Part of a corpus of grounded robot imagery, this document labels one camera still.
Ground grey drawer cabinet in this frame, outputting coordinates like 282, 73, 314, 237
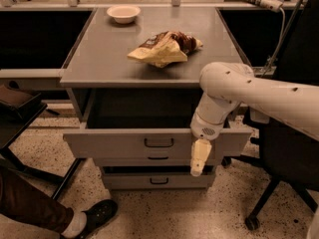
59, 5, 254, 191

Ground black shoe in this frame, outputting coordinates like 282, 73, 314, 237
75, 199, 118, 239

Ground black office chair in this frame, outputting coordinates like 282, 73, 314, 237
220, 0, 319, 231

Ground white bowl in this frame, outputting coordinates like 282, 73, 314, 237
107, 5, 141, 24

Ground yellow brown chip bag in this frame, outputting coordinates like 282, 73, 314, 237
128, 31, 203, 68

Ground black side table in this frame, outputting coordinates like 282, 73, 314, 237
0, 84, 84, 200

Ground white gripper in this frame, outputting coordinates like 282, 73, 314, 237
190, 113, 225, 177

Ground brown trouser leg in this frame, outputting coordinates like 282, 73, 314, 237
0, 167, 74, 234

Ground grey drawer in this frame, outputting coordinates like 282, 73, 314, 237
62, 88, 253, 161
92, 156, 224, 167
101, 165, 215, 190

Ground grey top drawer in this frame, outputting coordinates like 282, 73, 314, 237
62, 88, 253, 161

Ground grey bottom drawer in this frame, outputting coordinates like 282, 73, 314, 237
101, 165, 215, 190

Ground white cable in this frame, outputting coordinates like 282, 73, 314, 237
252, 6, 287, 85

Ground white sock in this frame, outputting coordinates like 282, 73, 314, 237
62, 212, 87, 238

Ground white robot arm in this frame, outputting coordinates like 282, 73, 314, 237
190, 62, 319, 230

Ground grey middle drawer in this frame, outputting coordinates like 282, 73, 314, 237
92, 156, 224, 167

